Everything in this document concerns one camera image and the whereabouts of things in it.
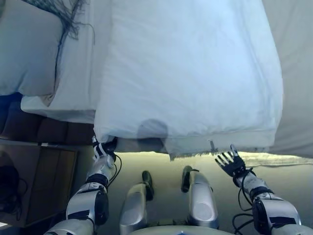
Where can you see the beige pillow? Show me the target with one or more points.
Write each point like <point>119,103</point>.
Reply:
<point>27,56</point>

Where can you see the dark robot foot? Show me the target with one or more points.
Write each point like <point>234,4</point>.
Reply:
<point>187,175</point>
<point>147,178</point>

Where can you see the silver right robot leg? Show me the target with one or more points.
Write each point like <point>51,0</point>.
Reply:
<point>203,200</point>

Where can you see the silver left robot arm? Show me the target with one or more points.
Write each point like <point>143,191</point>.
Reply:
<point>85,200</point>

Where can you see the dark right robot foot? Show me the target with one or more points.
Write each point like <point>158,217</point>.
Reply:
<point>187,175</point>

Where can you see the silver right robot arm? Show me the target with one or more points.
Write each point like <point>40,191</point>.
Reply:
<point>274,210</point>

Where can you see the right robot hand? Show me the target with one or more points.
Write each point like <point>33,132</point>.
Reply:
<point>234,165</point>

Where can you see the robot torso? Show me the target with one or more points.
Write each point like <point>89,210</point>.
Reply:
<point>171,231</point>

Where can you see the grey fringed throw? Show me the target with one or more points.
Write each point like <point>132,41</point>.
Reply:
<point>71,14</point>

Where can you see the pale patterned rug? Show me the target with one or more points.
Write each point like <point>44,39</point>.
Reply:
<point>269,162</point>

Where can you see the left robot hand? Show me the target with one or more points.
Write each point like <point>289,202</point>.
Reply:
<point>107,147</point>

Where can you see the silver left robot leg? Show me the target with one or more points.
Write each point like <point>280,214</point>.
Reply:
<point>133,210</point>

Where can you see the beige bedspread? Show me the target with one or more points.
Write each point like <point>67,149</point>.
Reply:
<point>298,73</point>

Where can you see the dark left robot foot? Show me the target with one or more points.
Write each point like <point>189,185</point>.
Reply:
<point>147,178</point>

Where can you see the wooden nightstand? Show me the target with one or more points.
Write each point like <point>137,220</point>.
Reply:
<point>49,183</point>

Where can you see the silver robot leg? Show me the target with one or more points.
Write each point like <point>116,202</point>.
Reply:
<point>133,210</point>
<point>203,200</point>

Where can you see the white duvet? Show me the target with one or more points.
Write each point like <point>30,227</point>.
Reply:
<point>183,73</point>

